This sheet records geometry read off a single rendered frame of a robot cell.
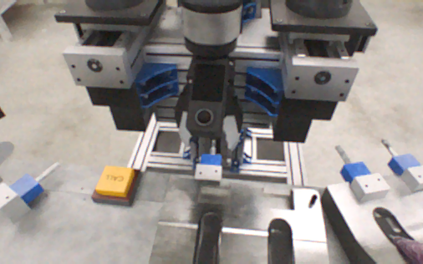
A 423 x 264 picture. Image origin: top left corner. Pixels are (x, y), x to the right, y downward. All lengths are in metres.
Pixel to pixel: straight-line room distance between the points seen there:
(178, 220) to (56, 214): 0.28
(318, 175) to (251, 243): 1.29
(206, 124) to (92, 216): 0.35
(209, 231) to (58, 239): 0.29
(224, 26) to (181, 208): 0.29
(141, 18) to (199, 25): 0.35
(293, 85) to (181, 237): 0.39
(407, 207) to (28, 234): 0.70
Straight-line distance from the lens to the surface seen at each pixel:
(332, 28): 0.69
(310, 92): 0.66
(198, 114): 0.35
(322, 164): 1.78
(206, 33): 0.36
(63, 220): 0.64
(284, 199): 0.53
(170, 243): 0.46
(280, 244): 0.47
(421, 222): 0.62
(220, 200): 0.52
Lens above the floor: 1.31
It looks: 46 degrees down
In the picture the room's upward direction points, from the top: straight up
